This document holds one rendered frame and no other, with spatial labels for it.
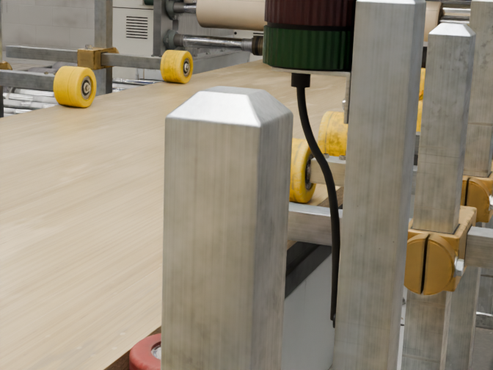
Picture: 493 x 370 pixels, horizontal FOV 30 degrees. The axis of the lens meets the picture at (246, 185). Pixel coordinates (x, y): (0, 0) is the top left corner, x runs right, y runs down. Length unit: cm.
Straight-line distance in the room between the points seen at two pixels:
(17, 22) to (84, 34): 89
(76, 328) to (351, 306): 26
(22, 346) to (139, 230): 33
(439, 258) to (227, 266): 49
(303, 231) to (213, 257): 58
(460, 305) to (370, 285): 53
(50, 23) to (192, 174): 1059
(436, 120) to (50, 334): 36
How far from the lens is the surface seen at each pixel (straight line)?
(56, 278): 87
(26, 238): 100
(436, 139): 80
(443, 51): 79
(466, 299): 110
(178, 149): 31
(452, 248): 81
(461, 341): 111
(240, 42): 311
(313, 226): 89
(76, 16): 1070
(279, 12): 55
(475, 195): 103
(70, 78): 186
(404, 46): 54
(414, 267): 80
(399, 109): 54
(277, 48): 55
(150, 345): 71
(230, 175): 31
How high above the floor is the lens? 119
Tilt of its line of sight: 13 degrees down
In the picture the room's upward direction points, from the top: 2 degrees clockwise
